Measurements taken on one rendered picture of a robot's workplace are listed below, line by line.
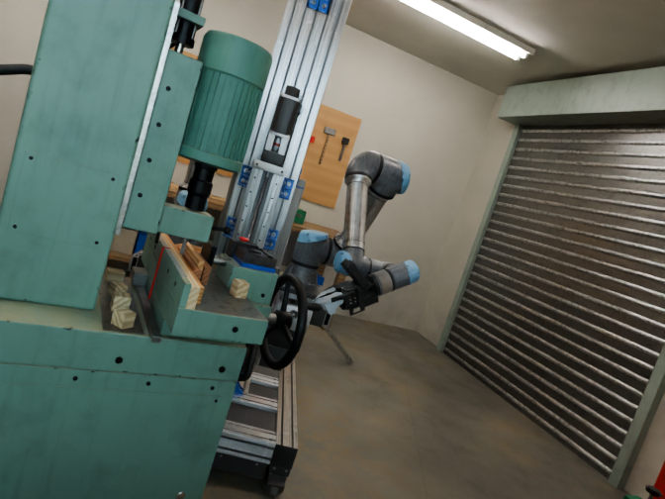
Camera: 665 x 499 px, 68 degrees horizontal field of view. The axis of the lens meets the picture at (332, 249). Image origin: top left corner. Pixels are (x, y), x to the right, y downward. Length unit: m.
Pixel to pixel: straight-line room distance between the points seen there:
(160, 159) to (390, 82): 4.02
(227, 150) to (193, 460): 0.77
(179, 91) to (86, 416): 0.75
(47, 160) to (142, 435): 0.64
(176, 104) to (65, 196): 0.32
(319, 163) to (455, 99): 1.61
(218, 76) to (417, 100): 4.07
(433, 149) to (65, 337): 4.56
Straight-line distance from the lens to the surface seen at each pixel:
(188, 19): 1.29
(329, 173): 4.81
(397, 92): 5.10
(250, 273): 1.35
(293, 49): 2.18
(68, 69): 1.18
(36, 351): 1.18
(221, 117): 1.24
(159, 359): 1.20
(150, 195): 1.24
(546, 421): 4.20
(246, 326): 1.14
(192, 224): 1.30
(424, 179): 5.27
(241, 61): 1.25
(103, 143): 1.18
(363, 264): 1.59
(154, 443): 1.31
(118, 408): 1.24
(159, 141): 1.23
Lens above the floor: 1.23
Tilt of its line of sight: 7 degrees down
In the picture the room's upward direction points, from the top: 18 degrees clockwise
